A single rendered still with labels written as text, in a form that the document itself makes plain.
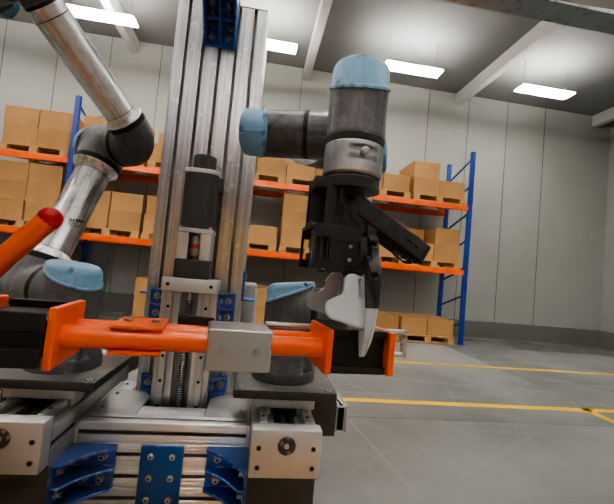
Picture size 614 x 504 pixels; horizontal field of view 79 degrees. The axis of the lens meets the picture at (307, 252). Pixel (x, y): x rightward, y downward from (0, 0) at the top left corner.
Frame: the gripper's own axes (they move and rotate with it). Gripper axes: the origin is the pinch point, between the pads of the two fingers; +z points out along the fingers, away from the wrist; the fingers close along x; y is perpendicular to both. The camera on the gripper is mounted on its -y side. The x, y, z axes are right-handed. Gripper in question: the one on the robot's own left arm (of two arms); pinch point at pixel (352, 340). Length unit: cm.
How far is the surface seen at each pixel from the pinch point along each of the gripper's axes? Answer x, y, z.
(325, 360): 4.7, 4.9, 1.5
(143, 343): 3.7, 23.9, 0.7
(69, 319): 1.5, 31.6, -0.9
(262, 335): 3.7, 12.0, -0.7
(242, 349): 3.7, 14.0, 0.9
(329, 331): 4.7, 4.7, -1.7
